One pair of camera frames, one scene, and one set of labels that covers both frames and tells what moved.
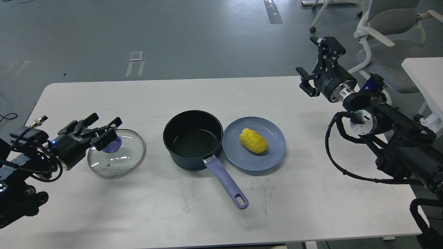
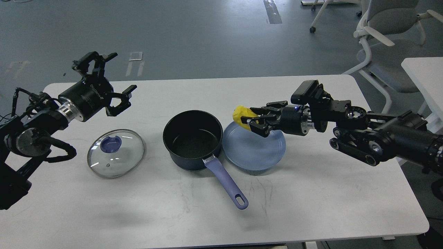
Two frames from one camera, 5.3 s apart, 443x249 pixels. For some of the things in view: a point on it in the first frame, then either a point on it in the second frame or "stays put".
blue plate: [243, 158] stays put
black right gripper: [328, 74] -> [294, 118]
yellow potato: [252, 141] -> [240, 111]
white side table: [427, 74] stays put
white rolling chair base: [313, 29] stays put
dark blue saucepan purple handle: [193, 137] stays put
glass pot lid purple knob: [114, 147] stays put
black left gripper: [69, 149] -> [88, 95]
